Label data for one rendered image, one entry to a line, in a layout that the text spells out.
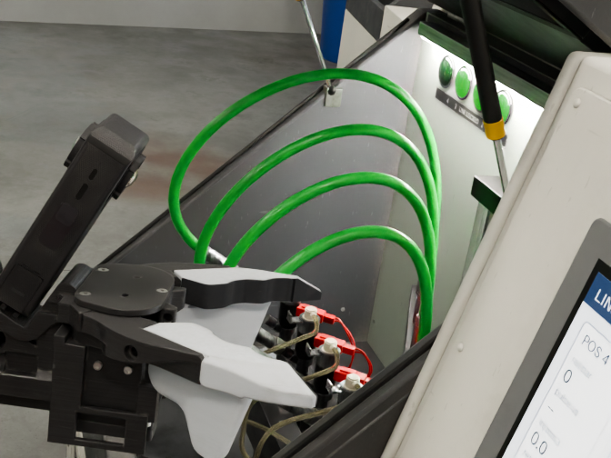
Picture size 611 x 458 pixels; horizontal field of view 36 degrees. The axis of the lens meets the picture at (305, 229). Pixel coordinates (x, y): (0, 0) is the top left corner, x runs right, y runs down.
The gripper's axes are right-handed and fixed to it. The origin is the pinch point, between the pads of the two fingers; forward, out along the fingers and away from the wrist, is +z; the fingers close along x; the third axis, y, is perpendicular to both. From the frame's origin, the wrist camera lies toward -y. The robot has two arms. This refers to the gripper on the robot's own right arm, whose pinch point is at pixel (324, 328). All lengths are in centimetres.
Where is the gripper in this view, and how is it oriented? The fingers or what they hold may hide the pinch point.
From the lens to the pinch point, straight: 51.6
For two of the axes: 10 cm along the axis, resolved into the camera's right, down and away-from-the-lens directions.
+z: 9.9, 1.4, 0.1
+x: -0.3, 2.7, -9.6
